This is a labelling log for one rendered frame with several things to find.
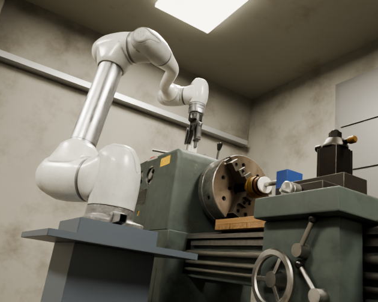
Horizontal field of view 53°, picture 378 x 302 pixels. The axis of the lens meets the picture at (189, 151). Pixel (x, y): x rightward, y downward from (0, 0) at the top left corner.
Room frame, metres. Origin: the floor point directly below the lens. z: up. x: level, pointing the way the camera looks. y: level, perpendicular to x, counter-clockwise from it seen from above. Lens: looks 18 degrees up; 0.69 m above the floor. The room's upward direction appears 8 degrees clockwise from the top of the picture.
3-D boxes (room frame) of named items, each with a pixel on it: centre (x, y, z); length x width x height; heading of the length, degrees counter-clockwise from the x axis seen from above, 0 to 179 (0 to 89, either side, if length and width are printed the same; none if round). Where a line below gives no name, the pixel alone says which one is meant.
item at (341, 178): (1.12, -0.44, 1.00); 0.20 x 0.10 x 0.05; 27
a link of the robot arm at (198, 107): (1.87, -0.01, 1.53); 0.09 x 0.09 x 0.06
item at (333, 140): (1.10, -0.45, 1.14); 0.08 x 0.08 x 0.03
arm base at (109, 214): (1.23, 0.22, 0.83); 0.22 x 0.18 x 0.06; 29
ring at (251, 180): (1.55, -0.31, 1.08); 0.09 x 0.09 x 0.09; 27
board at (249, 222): (1.43, -0.37, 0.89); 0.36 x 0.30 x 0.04; 117
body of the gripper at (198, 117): (1.87, -0.01, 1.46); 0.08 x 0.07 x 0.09; 27
